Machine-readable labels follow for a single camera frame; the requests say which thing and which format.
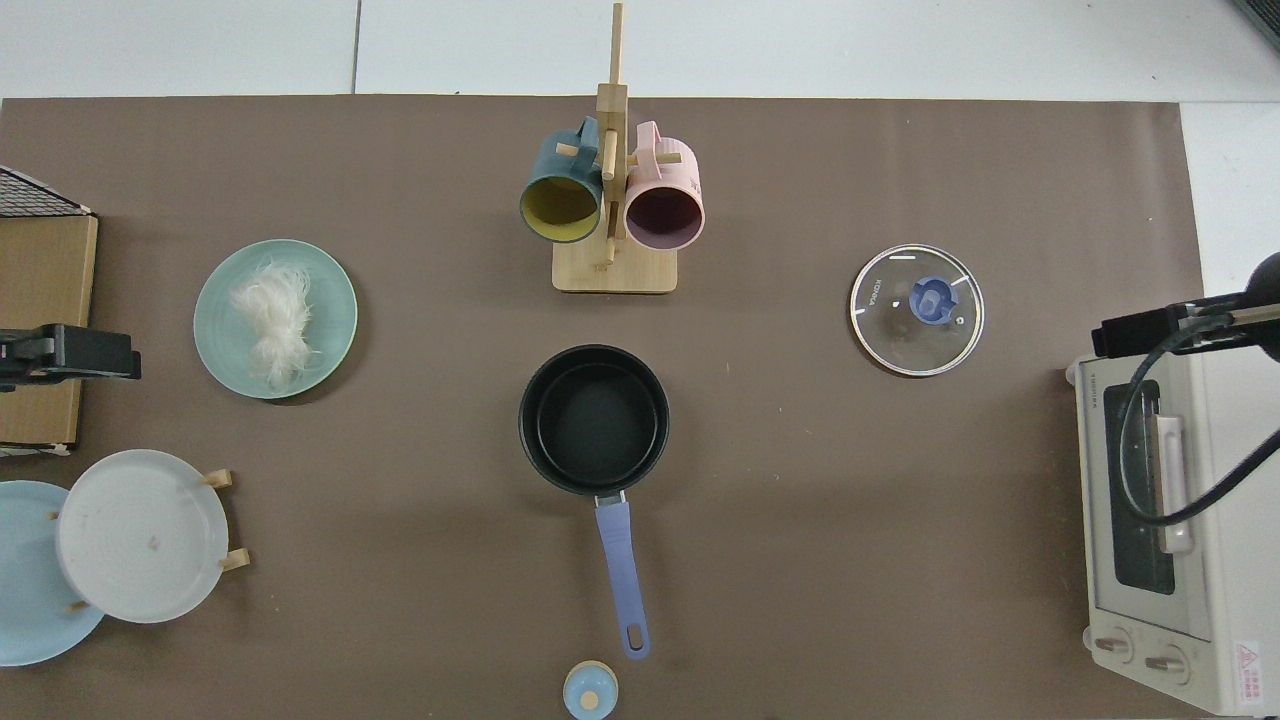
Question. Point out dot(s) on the white vermicelli bundle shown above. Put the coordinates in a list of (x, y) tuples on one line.
[(272, 320)]

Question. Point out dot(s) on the glass lid with blue knob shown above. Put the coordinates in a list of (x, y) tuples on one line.
[(932, 300)]

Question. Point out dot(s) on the wooden plate rack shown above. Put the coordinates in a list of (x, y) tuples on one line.
[(218, 479)]

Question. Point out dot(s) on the grey-white plate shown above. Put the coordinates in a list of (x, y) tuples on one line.
[(140, 540)]

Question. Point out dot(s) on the pale green plate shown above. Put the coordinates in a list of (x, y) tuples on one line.
[(330, 300)]

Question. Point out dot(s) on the light blue plate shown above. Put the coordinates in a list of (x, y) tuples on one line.
[(25, 590)]

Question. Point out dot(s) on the pale toaster oven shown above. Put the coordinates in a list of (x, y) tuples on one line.
[(1230, 560)]

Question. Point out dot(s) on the dark ribbed panel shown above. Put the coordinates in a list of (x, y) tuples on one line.
[(1268, 15)]

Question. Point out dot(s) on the brown table cloth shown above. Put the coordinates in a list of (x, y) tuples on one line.
[(400, 560)]

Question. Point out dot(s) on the pink cup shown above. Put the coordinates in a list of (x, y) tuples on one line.
[(665, 165)]

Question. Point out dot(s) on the dark teal cup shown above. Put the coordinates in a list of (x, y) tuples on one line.
[(560, 160)]

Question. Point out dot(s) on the wooden cup stand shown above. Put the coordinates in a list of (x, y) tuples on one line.
[(615, 270)]

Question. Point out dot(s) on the small blue round thing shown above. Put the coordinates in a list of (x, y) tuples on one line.
[(590, 690)]

